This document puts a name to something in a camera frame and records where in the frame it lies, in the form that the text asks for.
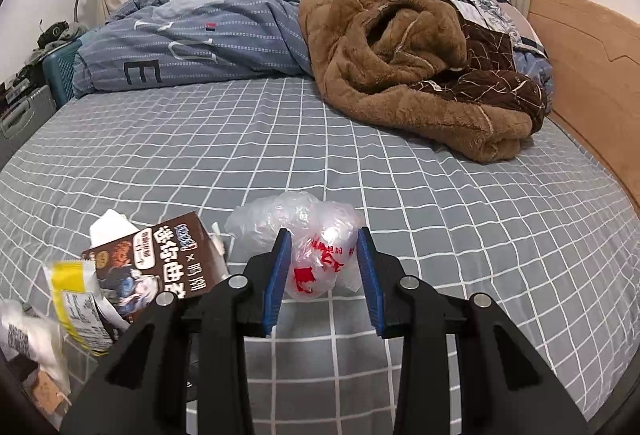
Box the brown printed snack box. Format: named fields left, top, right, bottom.
left=82, top=212, right=229, bottom=322

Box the yellow white snack packet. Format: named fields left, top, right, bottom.
left=43, top=259, right=129, bottom=355

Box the white bag with QR code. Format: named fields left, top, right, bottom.
left=1, top=299, right=70, bottom=395

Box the clear bag red print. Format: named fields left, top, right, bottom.
left=224, top=191, right=364, bottom=301

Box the grey checked bed mattress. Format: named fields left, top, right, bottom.
left=1, top=78, right=639, bottom=434

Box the white paper scrap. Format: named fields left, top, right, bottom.
left=89, top=210, right=139, bottom=247

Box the grey suitcase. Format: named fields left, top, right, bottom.
left=0, top=85, right=58, bottom=167

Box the teal suitcase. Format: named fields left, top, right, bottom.
left=42, top=39, right=81, bottom=108

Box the brown fleece blanket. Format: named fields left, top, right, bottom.
left=298, top=0, right=547, bottom=163

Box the blue striped duvet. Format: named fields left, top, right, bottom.
left=72, top=0, right=311, bottom=98

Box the wooden headboard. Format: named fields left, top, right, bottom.
left=528, top=0, right=639, bottom=205

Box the patterned pillow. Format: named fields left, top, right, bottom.
left=448, top=0, right=554, bottom=114

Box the clutter on suitcases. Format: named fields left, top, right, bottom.
left=1, top=21, right=87, bottom=106

